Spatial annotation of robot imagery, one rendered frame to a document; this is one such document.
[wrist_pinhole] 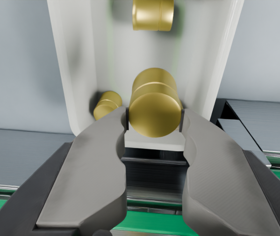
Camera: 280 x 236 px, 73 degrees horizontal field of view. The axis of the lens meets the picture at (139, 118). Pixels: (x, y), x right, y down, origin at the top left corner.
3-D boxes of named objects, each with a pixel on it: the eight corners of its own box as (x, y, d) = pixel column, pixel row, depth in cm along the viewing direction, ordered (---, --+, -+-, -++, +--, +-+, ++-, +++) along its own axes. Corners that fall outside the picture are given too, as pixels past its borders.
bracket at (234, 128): (197, 167, 30) (208, 208, 24) (212, 117, 25) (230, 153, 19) (220, 169, 30) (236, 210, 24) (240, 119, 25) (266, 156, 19)
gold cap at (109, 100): (95, 98, 30) (87, 112, 26) (112, 86, 29) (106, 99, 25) (109, 114, 31) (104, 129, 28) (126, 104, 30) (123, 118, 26)
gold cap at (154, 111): (132, 66, 15) (125, 89, 11) (178, 67, 14) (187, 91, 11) (132, 107, 16) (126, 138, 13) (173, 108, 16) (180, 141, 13)
